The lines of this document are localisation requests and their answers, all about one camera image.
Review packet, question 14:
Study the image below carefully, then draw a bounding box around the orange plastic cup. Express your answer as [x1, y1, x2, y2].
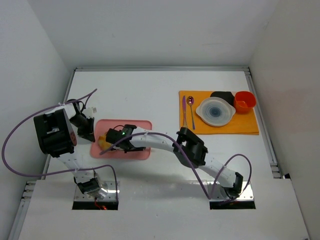
[233, 91, 257, 114]

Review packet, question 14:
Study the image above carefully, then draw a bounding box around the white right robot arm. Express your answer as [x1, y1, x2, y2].
[100, 124, 243, 199]

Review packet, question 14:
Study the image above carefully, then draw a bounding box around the pink plastic tray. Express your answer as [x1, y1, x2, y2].
[89, 119, 153, 160]

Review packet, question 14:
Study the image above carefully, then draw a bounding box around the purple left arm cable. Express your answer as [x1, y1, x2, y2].
[1, 88, 119, 202]

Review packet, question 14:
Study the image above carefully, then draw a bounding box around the golden bread roll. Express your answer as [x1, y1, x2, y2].
[97, 135, 112, 151]

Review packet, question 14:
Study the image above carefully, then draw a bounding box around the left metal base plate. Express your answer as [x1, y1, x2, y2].
[73, 181, 120, 202]

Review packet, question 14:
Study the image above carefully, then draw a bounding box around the aluminium table frame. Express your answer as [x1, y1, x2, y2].
[7, 66, 292, 240]

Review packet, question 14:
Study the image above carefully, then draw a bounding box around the orange cloth placemat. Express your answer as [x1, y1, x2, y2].
[179, 90, 260, 135]

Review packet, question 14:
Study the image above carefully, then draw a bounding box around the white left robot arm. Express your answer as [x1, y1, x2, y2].
[33, 101, 107, 200]

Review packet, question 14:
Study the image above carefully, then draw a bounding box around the white plate with handles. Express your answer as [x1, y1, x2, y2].
[195, 97, 236, 127]

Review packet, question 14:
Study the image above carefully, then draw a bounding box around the metal base plate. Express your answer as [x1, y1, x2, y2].
[73, 181, 120, 202]
[207, 181, 254, 202]

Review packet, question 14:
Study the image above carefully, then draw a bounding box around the iridescent spoon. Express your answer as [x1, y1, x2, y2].
[187, 95, 196, 130]

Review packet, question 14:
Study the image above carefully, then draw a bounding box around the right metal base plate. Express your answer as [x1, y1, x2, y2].
[207, 181, 254, 202]

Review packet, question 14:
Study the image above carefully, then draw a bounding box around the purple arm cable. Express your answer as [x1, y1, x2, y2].
[99, 132, 253, 202]
[1, 88, 119, 202]

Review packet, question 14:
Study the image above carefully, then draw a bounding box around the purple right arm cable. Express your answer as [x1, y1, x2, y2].
[99, 132, 253, 202]

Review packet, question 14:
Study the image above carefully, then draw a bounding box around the black coaster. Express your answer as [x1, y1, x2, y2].
[210, 91, 235, 106]

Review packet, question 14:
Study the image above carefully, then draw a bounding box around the iridescent table knife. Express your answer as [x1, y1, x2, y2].
[182, 95, 188, 128]

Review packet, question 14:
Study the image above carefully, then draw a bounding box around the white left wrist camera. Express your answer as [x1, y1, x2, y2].
[82, 107, 97, 119]

